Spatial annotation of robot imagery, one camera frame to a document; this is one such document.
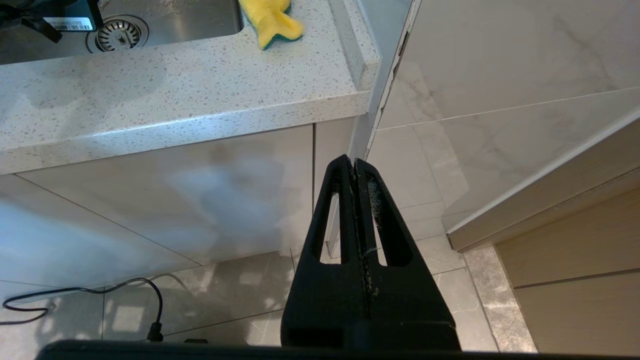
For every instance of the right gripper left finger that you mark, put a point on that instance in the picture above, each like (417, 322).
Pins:
(325, 300)

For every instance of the yellow sponge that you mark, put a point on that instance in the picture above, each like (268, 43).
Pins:
(272, 22)

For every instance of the wooden cabinet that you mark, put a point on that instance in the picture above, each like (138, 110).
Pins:
(575, 260)

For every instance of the wide white cabinet door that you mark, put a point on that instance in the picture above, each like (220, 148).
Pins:
(175, 200)

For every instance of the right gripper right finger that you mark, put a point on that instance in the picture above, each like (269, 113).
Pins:
(415, 310)

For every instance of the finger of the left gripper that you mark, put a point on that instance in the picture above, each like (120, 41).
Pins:
(65, 10)

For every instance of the metal sink drain strainer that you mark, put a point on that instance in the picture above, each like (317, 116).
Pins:
(117, 34)

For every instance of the narrow white cabinet panel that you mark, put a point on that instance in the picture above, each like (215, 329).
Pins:
(332, 145)

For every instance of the stainless steel sink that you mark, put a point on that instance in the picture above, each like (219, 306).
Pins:
(190, 20)

